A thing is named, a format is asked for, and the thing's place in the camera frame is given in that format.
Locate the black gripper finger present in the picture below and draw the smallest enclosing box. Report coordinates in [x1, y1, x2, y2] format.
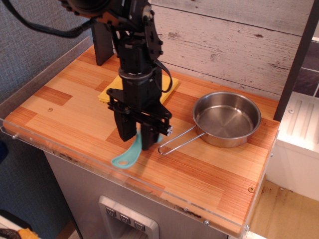
[114, 112, 137, 141]
[141, 123, 162, 151]

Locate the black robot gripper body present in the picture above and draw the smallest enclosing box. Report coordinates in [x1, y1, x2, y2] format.
[107, 66, 173, 136]

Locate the teal dish brush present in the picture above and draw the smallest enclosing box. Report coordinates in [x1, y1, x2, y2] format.
[111, 130, 163, 169]

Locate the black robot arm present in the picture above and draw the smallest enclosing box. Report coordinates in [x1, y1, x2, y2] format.
[61, 0, 173, 150]

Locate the yellow folded cloth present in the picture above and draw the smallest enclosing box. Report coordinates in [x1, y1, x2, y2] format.
[97, 74, 179, 105]

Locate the stainless steel pot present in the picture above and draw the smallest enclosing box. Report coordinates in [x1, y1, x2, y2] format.
[158, 91, 262, 155]

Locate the grey toy fridge cabinet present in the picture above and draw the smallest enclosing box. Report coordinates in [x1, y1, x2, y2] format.
[45, 153, 228, 239]

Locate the silver dispenser panel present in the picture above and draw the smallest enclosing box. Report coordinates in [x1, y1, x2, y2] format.
[99, 195, 160, 239]

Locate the clear acrylic table guard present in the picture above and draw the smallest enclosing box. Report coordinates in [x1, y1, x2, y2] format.
[3, 116, 279, 238]

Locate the white toy sink unit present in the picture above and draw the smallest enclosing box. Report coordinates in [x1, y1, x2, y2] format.
[266, 92, 319, 200]

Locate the orange object bottom left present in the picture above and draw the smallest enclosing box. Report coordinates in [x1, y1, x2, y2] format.
[17, 228, 39, 239]

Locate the dark left shelf post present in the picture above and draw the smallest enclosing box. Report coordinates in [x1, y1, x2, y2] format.
[92, 22, 114, 66]

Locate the dark shelf post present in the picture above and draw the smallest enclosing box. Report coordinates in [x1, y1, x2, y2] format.
[92, 22, 114, 66]
[273, 0, 319, 121]

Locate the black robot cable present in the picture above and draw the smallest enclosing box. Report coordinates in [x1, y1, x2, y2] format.
[0, 0, 98, 39]

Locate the dark right shelf post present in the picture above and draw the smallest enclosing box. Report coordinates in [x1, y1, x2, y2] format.
[273, 0, 319, 121]

